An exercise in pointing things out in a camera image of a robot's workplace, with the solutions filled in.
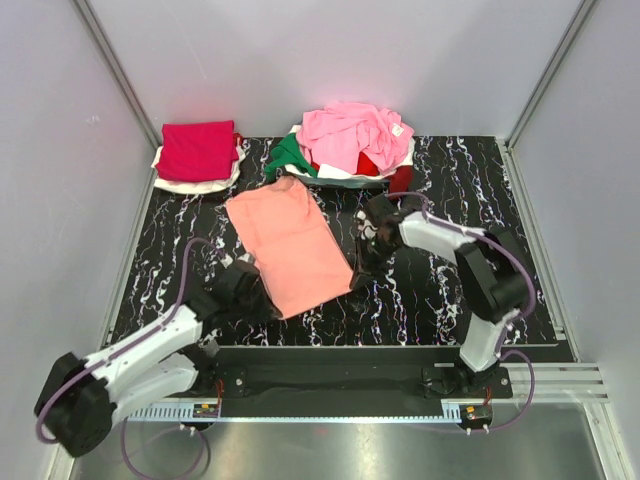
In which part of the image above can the right aluminium frame post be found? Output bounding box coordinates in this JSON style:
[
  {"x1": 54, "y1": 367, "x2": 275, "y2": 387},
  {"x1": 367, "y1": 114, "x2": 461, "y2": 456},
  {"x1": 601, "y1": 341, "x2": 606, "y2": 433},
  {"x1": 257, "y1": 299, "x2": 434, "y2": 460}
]
[{"x1": 505, "y1": 0, "x2": 599, "y2": 150}]

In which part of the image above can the left aluminium frame post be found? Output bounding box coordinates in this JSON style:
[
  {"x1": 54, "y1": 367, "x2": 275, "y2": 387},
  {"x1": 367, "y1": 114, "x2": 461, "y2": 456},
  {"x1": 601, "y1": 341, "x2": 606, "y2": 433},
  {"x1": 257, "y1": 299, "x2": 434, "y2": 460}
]
[{"x1": 70, "y1": 0, "x2": 161, "y2": 149}]

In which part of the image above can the light pink t shirt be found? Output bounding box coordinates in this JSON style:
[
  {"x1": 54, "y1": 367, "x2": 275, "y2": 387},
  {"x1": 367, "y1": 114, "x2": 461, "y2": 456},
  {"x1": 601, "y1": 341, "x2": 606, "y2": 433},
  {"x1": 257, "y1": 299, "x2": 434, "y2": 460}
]
[{"x1": 296, "y1": 102, "x2": 414, "y2": 174}]

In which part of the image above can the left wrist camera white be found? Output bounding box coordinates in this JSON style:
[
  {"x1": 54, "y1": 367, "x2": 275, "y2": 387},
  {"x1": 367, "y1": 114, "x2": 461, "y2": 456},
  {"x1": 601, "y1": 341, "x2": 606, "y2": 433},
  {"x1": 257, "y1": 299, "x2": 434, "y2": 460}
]
[{"x1": 220, "y1": 253, "x2": 255, "y2": 268}]

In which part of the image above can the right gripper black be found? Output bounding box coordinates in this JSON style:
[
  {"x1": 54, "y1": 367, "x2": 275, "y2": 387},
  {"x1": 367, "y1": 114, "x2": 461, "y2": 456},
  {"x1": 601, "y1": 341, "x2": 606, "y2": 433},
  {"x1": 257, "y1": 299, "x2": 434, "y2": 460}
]
[{"x1": 351, "y1": 235, "x2": 400, "y2": 291}]

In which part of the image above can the laundry basket grey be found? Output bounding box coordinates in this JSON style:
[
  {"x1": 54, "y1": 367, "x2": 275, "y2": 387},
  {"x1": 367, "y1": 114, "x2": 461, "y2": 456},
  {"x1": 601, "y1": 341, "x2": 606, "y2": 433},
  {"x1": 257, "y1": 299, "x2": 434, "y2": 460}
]
[{"x1": 285, "y1": 165, "x2": 390, "y2": 189}]

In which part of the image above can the folded red t shirt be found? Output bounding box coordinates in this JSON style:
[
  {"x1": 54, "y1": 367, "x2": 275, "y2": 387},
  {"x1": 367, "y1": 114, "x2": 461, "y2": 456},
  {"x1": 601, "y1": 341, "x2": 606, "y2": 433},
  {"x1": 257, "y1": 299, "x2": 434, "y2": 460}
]
[{"x1": 233, "y1": 132, "x2": 244, "y2": 147}]

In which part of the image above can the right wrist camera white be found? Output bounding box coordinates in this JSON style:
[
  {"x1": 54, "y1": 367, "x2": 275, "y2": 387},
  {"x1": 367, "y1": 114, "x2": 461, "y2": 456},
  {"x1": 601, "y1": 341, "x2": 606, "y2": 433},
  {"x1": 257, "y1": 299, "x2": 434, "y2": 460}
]
[{"x1": 355, "y1": 210, "x2": 377, "y2": 239}]

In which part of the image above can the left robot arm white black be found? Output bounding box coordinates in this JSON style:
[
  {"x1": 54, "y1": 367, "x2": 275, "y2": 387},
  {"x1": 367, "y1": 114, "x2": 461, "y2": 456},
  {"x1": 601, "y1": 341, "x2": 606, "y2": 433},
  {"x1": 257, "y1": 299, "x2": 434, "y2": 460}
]
[{"x1": 34, "y1": 255, "x2": 282, "y2": 458}]

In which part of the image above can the grey slotted cable duct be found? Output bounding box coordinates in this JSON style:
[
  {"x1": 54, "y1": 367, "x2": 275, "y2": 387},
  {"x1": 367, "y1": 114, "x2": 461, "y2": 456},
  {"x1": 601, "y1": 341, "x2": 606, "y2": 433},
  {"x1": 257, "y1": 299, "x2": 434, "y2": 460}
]
[{"x1": 129, "y1": 397, "x2": 461, "y2": 423}]

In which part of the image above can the green t shirt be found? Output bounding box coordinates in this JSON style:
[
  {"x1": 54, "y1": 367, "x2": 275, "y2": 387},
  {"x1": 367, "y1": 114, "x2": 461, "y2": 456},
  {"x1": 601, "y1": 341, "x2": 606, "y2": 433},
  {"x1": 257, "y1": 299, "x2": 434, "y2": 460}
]
[{"x1": 264, "y1": 133, "x2": 318, "y2": 182}]

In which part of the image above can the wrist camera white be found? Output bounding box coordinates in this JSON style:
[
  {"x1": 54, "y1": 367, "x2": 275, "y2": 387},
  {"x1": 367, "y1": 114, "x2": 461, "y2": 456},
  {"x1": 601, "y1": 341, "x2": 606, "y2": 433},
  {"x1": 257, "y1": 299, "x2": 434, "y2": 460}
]
[
  {"x1": 220, "y1": 253, "x2": 255, "y2": 268},
  {"x1": 355, "y1": 210, "x2": 377, "y2": 239}
]

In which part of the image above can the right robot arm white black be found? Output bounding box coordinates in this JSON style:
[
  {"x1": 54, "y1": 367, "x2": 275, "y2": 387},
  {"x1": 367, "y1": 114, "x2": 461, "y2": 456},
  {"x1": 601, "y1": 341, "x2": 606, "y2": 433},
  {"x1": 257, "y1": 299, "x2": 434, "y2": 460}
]
[{"x1": 350, "y1": 192, "x2": 536, "y2": 399}]

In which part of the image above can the salmon orange t shirt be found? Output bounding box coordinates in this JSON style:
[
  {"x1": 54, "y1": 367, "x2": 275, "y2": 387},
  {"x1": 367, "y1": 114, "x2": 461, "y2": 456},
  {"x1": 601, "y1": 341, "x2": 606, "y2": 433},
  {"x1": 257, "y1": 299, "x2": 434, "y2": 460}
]
[{"x1": 225, "y1": 176, "x2": 353, "y2": 319}]

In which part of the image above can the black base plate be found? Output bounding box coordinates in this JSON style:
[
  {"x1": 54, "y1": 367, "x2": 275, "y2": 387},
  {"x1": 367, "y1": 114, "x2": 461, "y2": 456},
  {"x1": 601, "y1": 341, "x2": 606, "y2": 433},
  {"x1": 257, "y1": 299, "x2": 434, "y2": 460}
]
[{"x1": 170, "y1": 346, "x2": 512, "y2": 400}]

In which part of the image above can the folded white t shirt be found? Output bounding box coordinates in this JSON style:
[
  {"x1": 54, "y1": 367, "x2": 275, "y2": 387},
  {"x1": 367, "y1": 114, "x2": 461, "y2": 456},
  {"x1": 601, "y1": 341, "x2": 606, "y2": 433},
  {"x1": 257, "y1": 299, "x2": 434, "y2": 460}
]
[{"x1": 151, "y1": 139, "x2": 246, "y2": 195}]

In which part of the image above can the aluminium frame post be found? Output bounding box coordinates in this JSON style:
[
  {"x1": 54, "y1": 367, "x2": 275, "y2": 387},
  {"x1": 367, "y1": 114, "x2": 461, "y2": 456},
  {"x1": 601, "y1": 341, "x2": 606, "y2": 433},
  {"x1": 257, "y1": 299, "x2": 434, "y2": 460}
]
[
  {"x1": 70, "y1": 0, "x2": 161, "y2": 149},
  {"x1": 505, "y1": 0, "x2": 599, "y2": 150}
]

